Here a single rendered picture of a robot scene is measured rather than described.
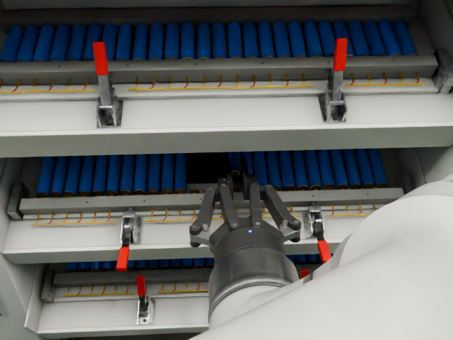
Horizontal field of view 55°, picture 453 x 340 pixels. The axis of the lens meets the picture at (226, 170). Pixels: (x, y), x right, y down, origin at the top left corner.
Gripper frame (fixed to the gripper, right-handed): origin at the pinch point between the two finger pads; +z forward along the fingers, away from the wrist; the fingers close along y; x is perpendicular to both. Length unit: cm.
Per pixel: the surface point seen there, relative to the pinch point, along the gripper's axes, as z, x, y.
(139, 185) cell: 2.9, -2.3, -14.2
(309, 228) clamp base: -3.4, -6.8, 10.2
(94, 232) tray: -1.5, -7.2, -20.8
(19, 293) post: -2.3, -17.4, -33.5
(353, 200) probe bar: -0.7, -4.0, 17.1
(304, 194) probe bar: 0.2, -3.3, 10.0
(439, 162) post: -3.3, 3.2, 27.2
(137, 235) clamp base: -2.6, -7.3, -14.5
